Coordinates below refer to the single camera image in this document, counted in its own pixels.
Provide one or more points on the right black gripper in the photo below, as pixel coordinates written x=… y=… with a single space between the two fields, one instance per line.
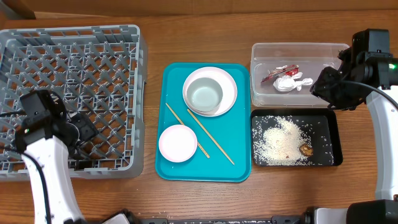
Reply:
x=325 y=86

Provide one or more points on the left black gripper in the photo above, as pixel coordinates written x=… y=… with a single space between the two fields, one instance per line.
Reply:
x=89 y=130

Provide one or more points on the red snack wrapper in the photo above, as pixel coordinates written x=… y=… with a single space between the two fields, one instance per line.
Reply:
x=289 y=70

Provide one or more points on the brown food piece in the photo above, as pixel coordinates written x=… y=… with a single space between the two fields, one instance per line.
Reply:
x=306 y=150

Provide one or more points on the white rice grains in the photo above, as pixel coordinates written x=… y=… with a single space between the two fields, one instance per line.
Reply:
x=276 y=140

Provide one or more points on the pink bowl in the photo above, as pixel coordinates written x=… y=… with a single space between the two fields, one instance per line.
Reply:
x=178 y=143

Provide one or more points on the white round plate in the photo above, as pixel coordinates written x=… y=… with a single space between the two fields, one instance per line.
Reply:
x=228 y=84

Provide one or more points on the wooden chopstick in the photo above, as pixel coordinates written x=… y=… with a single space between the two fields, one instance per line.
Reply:
x=210 y=136
x=182 y=123

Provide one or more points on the grey bowl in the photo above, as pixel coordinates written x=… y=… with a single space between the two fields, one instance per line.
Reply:
x=202 y=94

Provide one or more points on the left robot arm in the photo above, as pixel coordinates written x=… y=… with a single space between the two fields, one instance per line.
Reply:
x=49 y=134

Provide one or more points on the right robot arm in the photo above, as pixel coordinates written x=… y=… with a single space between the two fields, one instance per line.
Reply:
x=367 y=74

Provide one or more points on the black waste tray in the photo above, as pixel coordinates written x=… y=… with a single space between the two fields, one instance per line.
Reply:
x=332 y=124

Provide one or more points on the clear plastic bin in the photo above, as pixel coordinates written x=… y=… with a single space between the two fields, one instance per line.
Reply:
x=311 y=59

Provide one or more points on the grey plastic dish rack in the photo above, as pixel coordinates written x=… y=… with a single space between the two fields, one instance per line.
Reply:
x=99 y=71

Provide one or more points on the teal serving tray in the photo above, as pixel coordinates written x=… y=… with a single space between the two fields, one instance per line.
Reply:
x=231 y=130

